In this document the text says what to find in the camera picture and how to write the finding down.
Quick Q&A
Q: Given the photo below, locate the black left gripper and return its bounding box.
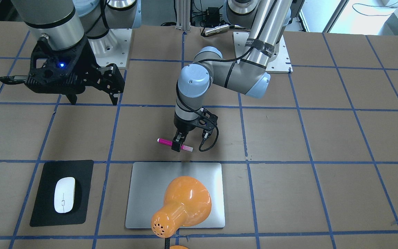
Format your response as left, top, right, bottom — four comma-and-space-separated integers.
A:
171, 108, 218, 152

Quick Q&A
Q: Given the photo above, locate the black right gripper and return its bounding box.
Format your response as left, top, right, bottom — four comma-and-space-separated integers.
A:
24, 35, 125, 106

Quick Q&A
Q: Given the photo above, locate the pink marker pen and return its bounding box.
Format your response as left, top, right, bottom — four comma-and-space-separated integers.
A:
157, 138, 193, 152

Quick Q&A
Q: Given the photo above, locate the white computer mouse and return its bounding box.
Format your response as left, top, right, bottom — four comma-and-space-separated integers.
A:
54, 177, 76, 214

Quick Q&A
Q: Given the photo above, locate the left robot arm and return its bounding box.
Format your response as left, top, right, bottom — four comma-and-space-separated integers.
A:
171, 0, 292, 152

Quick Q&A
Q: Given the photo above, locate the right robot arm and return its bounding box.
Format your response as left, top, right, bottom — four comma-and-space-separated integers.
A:
0, 0, 142, 105

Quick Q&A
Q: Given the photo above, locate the black mousepad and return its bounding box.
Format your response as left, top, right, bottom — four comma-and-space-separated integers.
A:
30, 160, 94, 227

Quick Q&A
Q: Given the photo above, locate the silver closed laptop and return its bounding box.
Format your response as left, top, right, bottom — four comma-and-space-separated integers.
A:
125, 162, 226, 229

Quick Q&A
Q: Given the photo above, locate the orange desk lamp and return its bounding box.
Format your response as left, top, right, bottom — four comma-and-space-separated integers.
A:
151, 176, 212, 249

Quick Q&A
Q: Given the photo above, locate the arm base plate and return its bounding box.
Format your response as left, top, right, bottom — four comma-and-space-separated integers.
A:
88, 29, 133, 69
233, 32, 293, 74

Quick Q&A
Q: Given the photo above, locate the aluminium frame post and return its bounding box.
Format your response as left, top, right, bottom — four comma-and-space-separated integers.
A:
174, 0, 191, 33

